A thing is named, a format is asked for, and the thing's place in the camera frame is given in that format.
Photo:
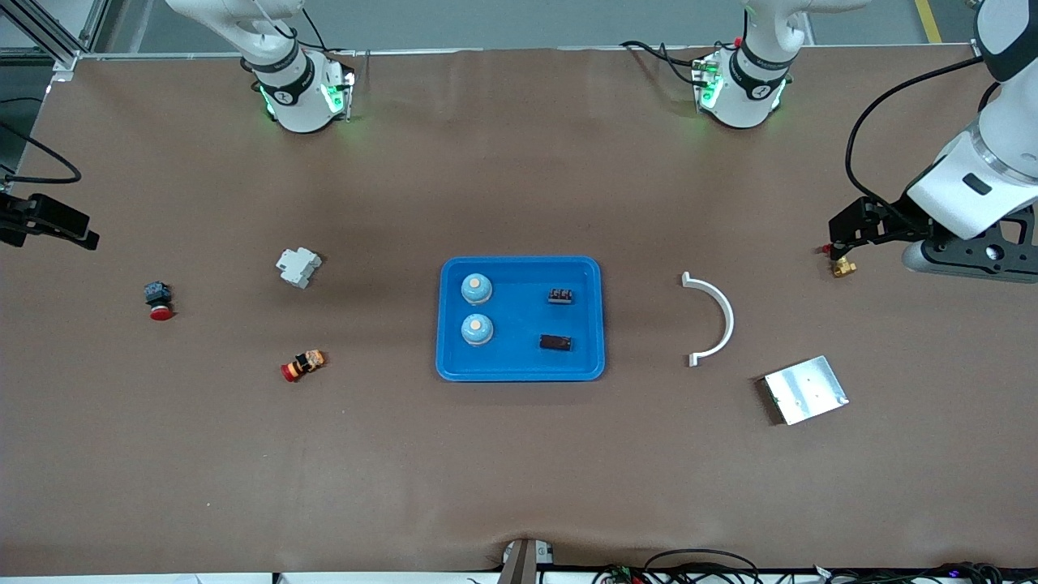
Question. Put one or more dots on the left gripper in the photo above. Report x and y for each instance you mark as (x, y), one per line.
(889, 224)

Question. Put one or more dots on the black terminal block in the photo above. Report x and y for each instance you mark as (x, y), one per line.
(560, 296)

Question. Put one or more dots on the plain dark brown capacitor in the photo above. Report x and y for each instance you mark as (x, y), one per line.
(555, 343)

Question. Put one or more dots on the blue bell cream button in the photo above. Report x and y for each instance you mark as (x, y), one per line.
(477, 330)
(477, 289)

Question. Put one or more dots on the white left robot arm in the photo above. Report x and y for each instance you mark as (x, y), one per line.
(746, 89)

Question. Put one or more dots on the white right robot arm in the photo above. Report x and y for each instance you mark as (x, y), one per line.
(296, 105)

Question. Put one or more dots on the blue plastic tray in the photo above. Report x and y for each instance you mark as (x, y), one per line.
(519, 357)

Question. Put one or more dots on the red push button black base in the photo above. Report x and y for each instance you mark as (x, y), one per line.
(159, 298)

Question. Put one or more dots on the silver metal plate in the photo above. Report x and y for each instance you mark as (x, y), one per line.
(807, 389)

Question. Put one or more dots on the white circuit breaker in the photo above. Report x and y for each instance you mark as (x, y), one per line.
(298, 268)

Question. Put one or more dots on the red orange emergency stop button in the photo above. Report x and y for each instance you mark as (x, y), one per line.
(304, 366)

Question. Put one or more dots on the grey table edge clamp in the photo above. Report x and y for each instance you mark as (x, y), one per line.
(519, 564)

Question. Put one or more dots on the white curved plastic bracket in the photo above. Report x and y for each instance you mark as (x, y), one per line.
(728, 320)

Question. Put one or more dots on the aluminium frame post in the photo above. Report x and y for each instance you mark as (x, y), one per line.
(57, 36)

